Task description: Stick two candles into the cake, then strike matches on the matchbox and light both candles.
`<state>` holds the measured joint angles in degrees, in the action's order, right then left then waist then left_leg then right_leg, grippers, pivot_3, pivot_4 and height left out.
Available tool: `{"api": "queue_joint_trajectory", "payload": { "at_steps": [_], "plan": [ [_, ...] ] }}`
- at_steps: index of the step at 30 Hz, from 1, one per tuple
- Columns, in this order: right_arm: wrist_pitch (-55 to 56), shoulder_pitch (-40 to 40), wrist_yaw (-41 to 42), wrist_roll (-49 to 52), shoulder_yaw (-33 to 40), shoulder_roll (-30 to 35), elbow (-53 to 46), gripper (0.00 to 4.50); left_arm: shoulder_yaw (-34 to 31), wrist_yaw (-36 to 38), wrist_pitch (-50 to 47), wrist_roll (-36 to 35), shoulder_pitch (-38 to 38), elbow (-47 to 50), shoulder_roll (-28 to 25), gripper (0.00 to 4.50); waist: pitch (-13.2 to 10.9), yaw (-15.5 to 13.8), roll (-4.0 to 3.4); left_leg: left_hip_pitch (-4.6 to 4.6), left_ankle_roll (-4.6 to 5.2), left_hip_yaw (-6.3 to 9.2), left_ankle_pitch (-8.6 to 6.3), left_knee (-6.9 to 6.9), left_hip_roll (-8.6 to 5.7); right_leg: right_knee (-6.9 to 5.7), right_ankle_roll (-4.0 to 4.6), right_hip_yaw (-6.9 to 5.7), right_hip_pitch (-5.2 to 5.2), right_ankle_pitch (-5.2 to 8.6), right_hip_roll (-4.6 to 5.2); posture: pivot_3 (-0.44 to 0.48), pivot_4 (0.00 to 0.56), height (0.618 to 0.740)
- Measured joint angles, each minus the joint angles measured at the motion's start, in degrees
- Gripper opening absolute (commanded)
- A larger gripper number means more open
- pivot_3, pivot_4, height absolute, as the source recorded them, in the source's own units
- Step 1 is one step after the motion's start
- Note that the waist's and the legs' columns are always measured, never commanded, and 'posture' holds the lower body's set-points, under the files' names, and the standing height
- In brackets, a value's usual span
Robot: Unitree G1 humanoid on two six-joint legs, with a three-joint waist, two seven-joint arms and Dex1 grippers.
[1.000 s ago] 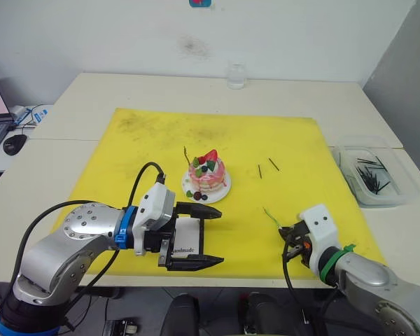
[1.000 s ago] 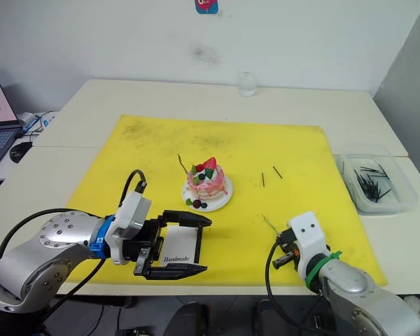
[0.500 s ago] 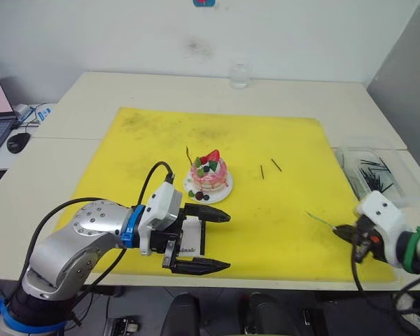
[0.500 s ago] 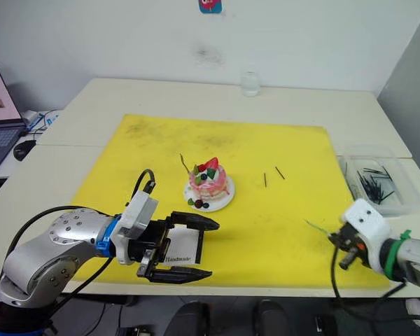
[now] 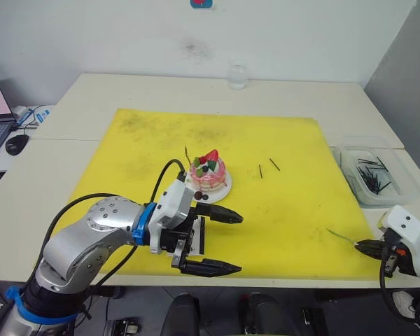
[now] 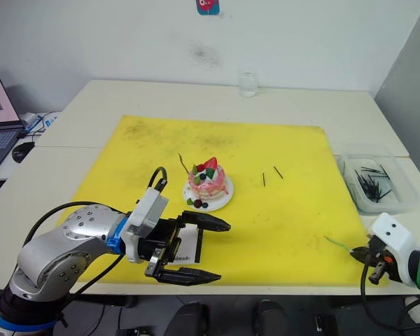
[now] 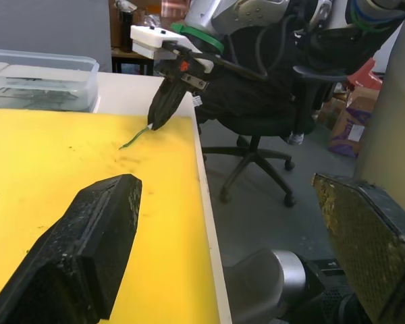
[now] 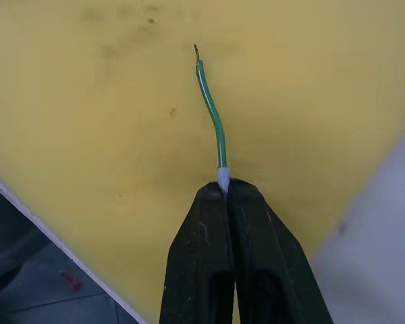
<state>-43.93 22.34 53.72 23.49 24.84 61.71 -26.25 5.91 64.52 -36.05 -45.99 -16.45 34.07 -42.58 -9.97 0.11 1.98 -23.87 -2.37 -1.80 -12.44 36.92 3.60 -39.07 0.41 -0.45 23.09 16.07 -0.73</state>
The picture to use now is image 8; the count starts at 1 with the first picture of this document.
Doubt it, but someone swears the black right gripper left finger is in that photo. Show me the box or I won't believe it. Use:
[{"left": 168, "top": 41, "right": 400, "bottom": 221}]
[{"left": 159, "top": 180, "right": 238, "bottom": 324}]

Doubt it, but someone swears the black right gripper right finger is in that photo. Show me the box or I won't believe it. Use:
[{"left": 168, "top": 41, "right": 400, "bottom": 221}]
[{"left": 226, "top": 178, "right": 334, "bottom": 324}]

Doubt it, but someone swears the green striped birthday candle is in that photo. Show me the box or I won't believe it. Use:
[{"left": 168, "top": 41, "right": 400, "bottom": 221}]
[{"left": 193, "top": 43, "right": 232, "bottom": 194}]

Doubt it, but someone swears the small red object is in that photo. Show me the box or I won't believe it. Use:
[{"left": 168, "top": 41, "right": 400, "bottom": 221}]
[{"left": 60, "top": 267, "right": 82, "bottom": 290}]

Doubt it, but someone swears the dark rounded object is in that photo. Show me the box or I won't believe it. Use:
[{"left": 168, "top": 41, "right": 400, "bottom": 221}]
[{"left": 0, "top": 229, "right": 41, "bottom": 301}]

